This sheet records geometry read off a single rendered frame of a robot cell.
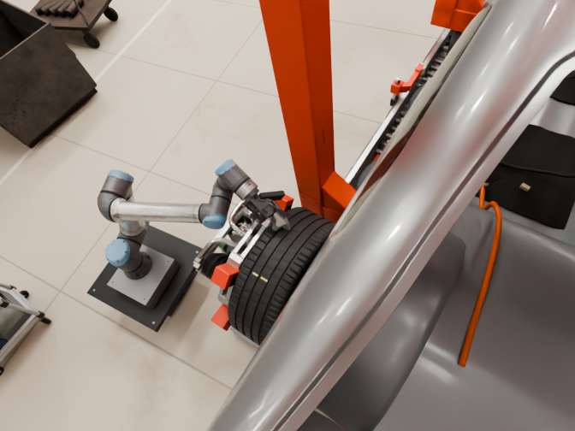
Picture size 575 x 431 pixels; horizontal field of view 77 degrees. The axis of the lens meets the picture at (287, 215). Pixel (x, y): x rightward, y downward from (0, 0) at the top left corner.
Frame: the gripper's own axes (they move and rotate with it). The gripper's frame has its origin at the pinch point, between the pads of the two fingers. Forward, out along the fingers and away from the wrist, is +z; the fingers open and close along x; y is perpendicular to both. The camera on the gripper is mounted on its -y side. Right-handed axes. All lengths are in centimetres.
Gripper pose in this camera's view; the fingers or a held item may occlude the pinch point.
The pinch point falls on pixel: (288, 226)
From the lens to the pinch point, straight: 148.0
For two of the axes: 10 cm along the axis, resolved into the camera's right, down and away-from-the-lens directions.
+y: -5.6, 5.7, -6.0
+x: 4.4, -4.1, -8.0
